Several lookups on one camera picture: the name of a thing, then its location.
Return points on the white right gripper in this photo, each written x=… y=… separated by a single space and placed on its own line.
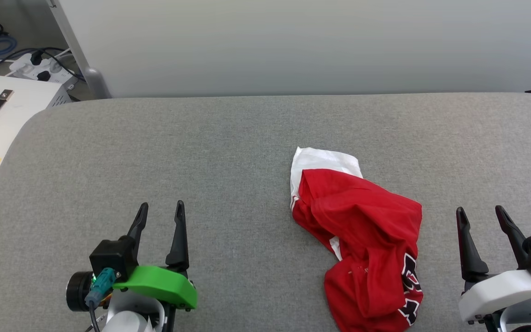
x=500 y=288

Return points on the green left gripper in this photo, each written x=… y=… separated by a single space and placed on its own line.
x=164 y=282

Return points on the red and white jersey shirt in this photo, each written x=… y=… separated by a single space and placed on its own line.
x=362 y=221

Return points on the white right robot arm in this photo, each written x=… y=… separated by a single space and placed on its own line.
x=530 y=313

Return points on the white equipment box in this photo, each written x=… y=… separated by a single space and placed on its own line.
x=23 y=103

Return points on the white power strip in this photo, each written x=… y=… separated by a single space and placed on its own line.
x=23 y=69

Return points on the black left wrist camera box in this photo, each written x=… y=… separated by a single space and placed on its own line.
x=111 y=258

